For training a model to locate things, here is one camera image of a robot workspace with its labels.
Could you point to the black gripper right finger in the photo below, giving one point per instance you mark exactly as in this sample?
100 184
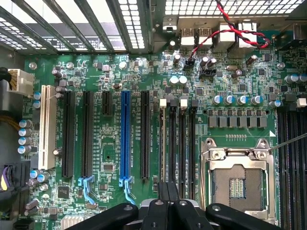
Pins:
185 215

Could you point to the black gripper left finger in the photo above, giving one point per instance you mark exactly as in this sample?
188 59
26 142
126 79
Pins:
153 215

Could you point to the RAM slot black latches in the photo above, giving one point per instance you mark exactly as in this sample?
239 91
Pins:
193 143
283 179
172 143

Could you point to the silver finned heatsink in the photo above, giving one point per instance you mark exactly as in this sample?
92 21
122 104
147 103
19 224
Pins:
68 221

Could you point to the black expansion slot blue clip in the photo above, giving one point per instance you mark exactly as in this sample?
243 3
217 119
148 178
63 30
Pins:
87 131

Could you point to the short black expansion slot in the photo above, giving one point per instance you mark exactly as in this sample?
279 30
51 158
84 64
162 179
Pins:
107 103

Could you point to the thin socket locking lever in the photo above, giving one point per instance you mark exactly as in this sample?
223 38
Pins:
287 142

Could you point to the green motherboard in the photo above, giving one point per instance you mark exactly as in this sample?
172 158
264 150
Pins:
134 79

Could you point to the white expansion slot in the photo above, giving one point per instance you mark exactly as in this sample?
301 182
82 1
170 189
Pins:
48 124

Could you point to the tall silver port block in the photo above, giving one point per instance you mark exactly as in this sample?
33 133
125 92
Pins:
247 33
225 42

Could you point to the silver USB port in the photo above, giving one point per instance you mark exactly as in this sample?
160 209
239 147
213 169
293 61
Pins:
188 36
204 32

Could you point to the white power connector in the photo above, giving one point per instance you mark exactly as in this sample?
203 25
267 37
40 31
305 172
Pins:
21 81

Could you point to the small silver port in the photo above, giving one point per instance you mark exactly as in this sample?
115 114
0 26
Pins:
169 24

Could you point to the open grey PC case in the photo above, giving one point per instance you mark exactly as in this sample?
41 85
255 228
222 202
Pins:
157 14

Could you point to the CPU socket metal frame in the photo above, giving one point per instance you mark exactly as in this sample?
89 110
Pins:
216 155

